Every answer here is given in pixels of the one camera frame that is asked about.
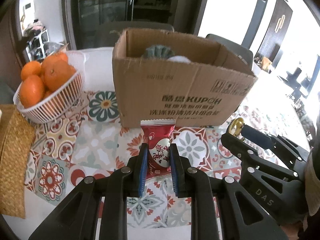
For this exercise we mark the dark green plush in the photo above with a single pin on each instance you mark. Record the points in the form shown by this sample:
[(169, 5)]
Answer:
[(158, 52)]

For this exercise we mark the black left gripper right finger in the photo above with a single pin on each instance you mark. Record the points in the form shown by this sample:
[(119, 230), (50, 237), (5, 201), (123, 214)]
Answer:
[(220, 208)]

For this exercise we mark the white fluffy plush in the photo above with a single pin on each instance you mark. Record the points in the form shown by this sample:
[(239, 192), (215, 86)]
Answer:
[(181, 59)]

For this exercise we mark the dark glass cabinet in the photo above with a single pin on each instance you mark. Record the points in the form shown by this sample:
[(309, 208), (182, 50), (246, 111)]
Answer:
[(85, 20)]

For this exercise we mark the brown cardboard box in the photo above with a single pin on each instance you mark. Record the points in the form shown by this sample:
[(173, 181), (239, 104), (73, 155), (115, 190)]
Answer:
[(205, 92)]

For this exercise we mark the orange top left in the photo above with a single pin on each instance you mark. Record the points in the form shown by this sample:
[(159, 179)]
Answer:
[(30, 68)]

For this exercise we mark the woven straw mat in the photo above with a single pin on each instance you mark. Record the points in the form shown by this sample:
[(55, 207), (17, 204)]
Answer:
[(16, 138)]

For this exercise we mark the left dark dining chair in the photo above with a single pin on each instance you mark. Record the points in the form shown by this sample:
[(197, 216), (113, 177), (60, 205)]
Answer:
[(109, 33)]

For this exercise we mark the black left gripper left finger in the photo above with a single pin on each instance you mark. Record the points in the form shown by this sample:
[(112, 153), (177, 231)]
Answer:
[(97, 208)]

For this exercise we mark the right dark dining chair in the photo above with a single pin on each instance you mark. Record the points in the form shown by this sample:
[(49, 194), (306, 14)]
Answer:
[(243, 53)]

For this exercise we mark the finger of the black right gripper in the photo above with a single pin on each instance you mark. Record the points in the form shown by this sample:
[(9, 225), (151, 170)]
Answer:
[(281, 146), (249, 157)]

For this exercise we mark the dark dining chair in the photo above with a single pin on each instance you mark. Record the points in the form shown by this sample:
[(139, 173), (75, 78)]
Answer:
[(109, 33), (243, 53)]

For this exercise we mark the orange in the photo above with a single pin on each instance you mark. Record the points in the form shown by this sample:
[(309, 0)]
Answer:
[(30, 68), (32, 91), (57, 74)]

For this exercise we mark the red snack packet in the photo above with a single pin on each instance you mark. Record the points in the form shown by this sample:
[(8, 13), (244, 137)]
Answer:
[(158, 134)]

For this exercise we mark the orange centre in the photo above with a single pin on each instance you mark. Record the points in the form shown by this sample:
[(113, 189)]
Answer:
[(57, 74)]

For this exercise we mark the white shoe rack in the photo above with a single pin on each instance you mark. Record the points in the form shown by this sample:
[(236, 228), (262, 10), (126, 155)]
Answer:
[(35, 44)]

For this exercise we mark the white plastic fruit basket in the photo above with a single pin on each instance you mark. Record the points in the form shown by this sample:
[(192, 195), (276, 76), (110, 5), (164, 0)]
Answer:
[(60, 101)]

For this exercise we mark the orange front bottom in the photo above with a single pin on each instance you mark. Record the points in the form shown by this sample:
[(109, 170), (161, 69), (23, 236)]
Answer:
[(32, 91)]

